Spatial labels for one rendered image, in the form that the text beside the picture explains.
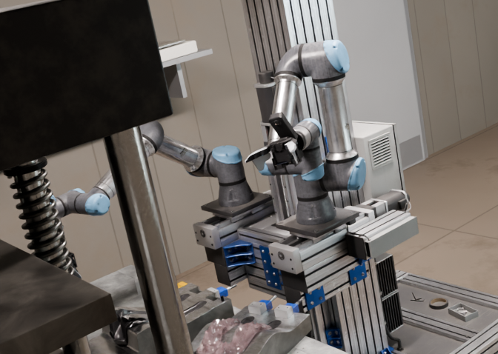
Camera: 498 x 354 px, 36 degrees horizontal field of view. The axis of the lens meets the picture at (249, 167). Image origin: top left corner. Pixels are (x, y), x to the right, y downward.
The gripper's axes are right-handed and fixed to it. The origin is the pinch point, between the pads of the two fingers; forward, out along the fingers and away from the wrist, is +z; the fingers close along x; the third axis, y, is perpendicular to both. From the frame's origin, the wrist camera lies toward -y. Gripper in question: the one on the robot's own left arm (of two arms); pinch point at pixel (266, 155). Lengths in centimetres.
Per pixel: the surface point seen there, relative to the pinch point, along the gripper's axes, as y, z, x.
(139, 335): 46, 14, 57
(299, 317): 59, -14, 15
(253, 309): 55, -15, 32
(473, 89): 99, -531, 58
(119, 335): 49, 7, 72
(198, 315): 51, -7, 48
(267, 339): 55, 7, 16
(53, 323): -6, 111, -16
